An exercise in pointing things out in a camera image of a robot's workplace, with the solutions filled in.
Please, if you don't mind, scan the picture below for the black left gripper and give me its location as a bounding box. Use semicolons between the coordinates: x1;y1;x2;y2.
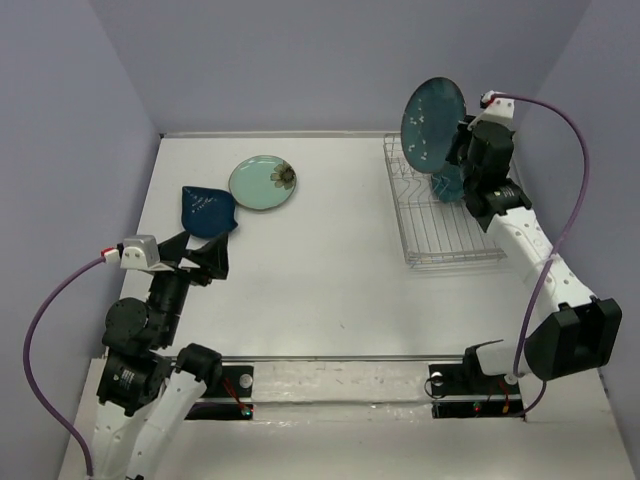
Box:
150;228;230;343

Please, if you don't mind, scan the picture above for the teal scalloped plate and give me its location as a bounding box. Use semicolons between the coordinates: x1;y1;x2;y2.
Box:
431;163;464;203

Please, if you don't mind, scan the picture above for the small dark teal round plate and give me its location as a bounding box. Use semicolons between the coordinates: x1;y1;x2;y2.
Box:
400;77;467;174

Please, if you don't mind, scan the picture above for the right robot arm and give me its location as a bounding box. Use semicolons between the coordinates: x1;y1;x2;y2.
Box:
447;115;622;392

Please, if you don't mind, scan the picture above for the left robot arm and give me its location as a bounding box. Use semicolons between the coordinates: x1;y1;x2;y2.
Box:
91;231;229;479

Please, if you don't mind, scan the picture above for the navy blue leaf-shaped dish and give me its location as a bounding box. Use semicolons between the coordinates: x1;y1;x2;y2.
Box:
181;186;238;239

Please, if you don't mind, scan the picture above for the light green flower plate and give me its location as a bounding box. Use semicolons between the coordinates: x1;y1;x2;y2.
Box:
228;155;297;211

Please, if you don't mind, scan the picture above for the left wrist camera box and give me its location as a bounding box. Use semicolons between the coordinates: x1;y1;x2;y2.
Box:
120;235;165;272

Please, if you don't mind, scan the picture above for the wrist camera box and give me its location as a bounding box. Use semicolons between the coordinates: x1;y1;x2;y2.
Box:
479;90;515;126
120;235;165;272

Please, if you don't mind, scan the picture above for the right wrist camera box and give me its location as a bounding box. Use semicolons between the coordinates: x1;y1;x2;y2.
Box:
479;90;515;126

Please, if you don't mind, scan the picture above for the metal wire dish rack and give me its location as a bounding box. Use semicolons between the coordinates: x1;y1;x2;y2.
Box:
383;133;505;270

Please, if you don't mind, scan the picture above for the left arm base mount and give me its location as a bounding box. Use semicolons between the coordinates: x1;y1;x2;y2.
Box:
186;364;254;421

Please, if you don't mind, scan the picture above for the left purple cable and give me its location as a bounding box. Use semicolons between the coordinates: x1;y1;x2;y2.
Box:
23;244;124;476

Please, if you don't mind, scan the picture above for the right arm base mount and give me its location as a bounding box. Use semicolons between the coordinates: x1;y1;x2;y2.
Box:
423;363;524;419

